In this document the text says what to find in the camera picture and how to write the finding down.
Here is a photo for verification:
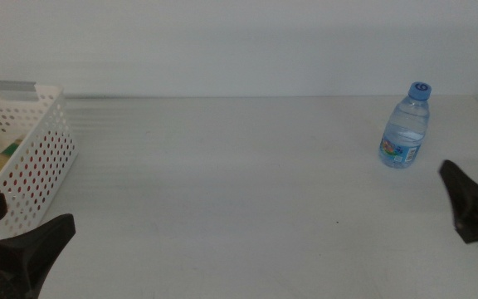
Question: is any clear water bottle blue cap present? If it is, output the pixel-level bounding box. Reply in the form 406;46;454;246
378;81;433;169

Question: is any white perforated plastic basket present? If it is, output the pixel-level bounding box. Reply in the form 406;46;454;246
0;80;79;267

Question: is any red cola can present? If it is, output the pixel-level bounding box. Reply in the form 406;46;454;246
5;131;73;211

